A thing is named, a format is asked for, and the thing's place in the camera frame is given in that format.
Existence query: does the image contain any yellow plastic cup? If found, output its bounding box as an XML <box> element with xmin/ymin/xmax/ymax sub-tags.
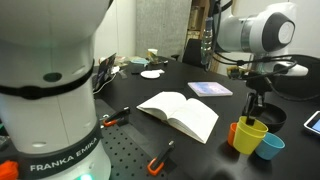
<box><xmin>232</xmin><ymin>115</ymin><xmax>270</xmax><ymax>156</ymax></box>

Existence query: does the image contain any orange round object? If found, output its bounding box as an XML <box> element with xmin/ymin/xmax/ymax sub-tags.
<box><xmin>0</xmin><ymin>159</ymin><xmax>20</xmax><ymax>180</ymax></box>

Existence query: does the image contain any orange plastic cup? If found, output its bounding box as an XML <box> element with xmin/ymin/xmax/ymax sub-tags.
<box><xmin>227</xmin><ymin>122</ymin><xmax>239</xmax><ymax>148</ymax></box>

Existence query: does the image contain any teal flat item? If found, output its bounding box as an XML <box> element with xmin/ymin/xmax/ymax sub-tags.
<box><xmin>130</xmin><ymin>57</ymin><xmax>150</xmax><ymax>66</ymax></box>

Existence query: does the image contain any closed pale UIST book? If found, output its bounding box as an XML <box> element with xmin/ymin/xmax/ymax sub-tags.
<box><xmin>187</xmin><ymin>81</ymin><xmax>234</xmax><ymax>98</ymax></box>

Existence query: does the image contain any grey braided cable sleeve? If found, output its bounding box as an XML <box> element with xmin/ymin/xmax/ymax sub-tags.
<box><xmin>200</xmin><ymin>16</ymin><xmax>214</xmax><ymax>66</ymax></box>

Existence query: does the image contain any black orange bar clamp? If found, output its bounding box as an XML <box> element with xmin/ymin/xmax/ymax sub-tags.
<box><xmin>146</xmin><ymin>140</ymin><xmax>176</xmax><ymax>177</ymax></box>
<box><xmin>101</xmin><ymin>106</ymin><xmax>132</xmax><ymax>128</ymax></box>

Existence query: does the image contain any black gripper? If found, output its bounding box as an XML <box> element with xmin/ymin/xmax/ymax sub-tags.
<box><xmin>243</xmin><ymin>75</ymin><xmax>274</xmax><ymax>126</ymax></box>

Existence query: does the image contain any grey acoustic panel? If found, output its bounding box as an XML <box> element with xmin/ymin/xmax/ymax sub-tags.
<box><xmin>135</xmin><ymin>0</ymin><xmax>193</xmax><ymax>58</ymax></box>

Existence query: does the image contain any dark tablet on stand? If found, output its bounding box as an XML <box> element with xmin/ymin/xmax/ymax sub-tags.
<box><xmin>93</xmin><ymin>52</ymin><xmax>118</xmax><ymax>93</ymax></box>

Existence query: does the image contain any black office chair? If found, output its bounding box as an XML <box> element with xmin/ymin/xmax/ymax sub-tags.
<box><xmin>181</xmin><ymin>38</ymin><xmax>207</xmax><ymax>69</ymax></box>

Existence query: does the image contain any open white book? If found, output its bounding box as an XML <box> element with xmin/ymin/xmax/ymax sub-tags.
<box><xmin>136</xmin><ymin>91</ymin><xmax>220</xmax><ymax>145</ymax></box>

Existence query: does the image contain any white round plate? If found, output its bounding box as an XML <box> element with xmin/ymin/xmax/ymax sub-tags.
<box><xmin>139</xmin><ymin>70</ymin><xmax>162</xmax><ymax>80</ymax></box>

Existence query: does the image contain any black bowl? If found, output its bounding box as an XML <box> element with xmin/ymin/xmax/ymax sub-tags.
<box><xmin>256</xmin><ymin>102</ymin><xmax>288</xmax><ymax>134</ymax></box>

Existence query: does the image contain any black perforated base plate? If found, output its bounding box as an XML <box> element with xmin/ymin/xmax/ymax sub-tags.
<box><xmin>94</xmin><ymin>98</ymin><xmax>181</xmax><ymax>180</ymax></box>

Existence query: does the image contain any wooden shelf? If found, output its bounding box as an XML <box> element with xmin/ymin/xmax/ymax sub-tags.
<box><xmin>187</xmin><ymin>0</ymin><xmax>212</xmax><ymax>41</ymax></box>

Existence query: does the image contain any blue plastic cup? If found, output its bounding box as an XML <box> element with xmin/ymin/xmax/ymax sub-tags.
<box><xmin>254</xmin><ymin>131</ymin><xmax>286</xmax><ymax>161</ymax></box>

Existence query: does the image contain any white paper cup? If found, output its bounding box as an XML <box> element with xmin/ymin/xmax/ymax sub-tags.
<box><xmin>147</xmin><ymin>48</ymin><xmax>159</xmax><ymax>62</ymax></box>

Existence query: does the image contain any smartphone with lit screen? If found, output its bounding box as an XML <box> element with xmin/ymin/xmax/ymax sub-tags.
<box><xmin>303</xmin><ymin>110</ymin><xmax>320</xmax><ymax>135</ymax></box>

